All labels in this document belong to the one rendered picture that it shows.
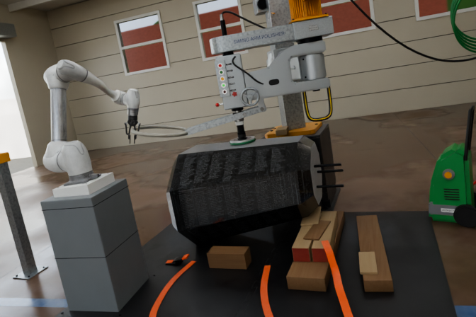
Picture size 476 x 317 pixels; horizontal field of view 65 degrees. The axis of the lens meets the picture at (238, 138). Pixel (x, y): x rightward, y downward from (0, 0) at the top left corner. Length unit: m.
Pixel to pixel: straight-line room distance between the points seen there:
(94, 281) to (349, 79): 7.35
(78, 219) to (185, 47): 7.57
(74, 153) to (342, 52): 7.19
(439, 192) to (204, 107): 7.23
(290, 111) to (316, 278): 1.74
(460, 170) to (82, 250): 2.70
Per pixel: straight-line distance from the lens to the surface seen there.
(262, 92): 2.96
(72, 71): 2.80
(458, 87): 9.27
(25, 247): 3.79
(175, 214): 3.02
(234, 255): 2.80
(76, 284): 2.85
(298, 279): 2.48
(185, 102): 9.81
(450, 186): 3.23
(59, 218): 2.69
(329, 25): 3.02
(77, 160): 2.64
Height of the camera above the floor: 1.37
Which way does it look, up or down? 9 degrees down
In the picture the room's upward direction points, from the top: 10 degrees counter-clockwise
